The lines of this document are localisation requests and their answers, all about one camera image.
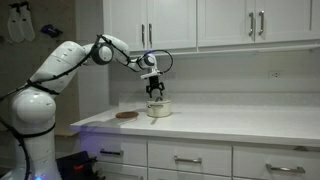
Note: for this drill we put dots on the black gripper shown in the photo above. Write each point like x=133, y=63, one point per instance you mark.
x=154, y=81

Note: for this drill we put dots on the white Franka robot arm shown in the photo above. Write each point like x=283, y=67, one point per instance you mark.
x=33, y=111

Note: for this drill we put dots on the white upper kitchen cabinet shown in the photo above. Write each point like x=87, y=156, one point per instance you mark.
x=173, y=23

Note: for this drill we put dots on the white kitchen cabinet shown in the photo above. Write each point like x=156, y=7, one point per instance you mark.
x=173, y=23
x=206, y=150

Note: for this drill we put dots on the white lower kitchen cabinet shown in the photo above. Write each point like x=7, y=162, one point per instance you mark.
x=206, y=150

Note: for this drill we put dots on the black tool bag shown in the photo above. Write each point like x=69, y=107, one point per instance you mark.
x=70, y=166

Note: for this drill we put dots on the blue hanging tool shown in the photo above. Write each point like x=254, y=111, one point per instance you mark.
x=51, y=30

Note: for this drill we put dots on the white hanging mitt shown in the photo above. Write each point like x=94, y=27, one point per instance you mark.
x=15, y=25
x=29, y=25

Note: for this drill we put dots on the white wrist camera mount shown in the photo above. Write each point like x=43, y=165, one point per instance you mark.
x=151, y=74

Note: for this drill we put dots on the white wall outlet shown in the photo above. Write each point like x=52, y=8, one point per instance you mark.
x=275, y=74

